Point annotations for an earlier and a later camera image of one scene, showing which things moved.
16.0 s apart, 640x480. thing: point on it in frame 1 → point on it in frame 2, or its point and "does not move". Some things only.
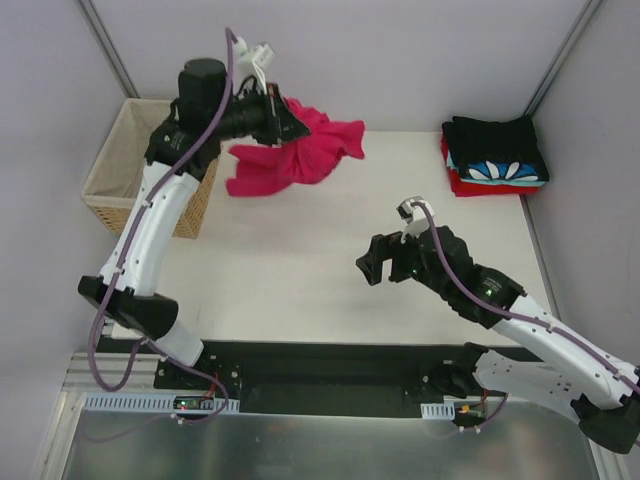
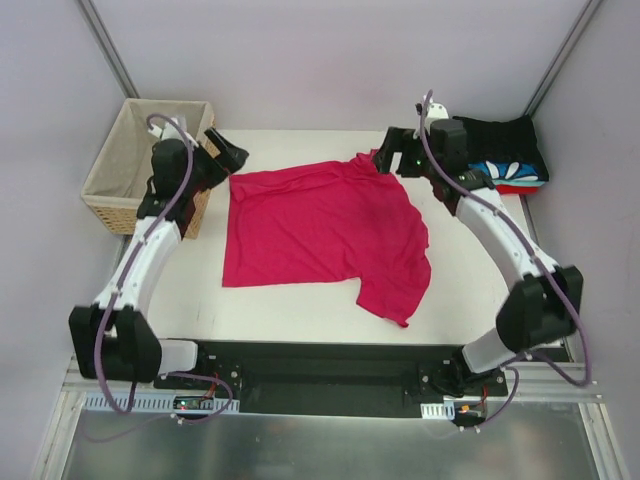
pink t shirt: (299, 159) → (345, 221)
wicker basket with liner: (114, 178) does not move
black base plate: (298, 377) does not move
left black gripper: (273, 120) → (214, 160)
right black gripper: (395, 257) → (396, 148)
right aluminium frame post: (575, 31) does not move
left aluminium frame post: (107, 49) does not move
